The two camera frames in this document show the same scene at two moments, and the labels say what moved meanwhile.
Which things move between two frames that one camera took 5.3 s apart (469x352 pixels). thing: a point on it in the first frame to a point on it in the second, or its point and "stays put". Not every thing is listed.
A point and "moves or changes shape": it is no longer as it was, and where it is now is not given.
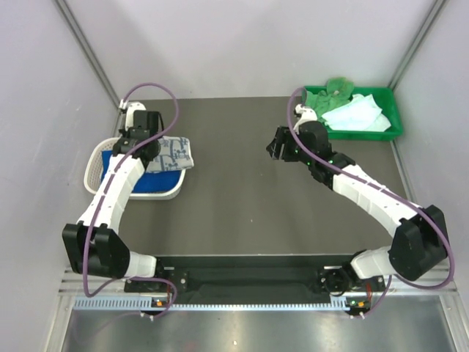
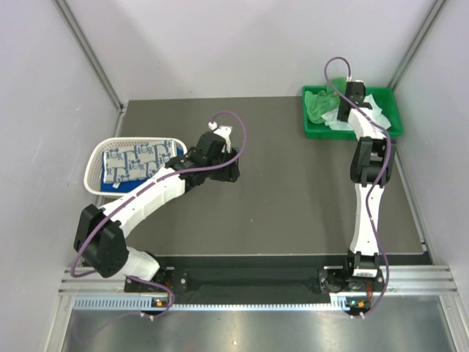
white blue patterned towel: [175, 152] moves or changes shape
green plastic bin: [387, 100] stays put
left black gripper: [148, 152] to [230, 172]
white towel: [360, 113] stays put
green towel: [338, 92] stays put
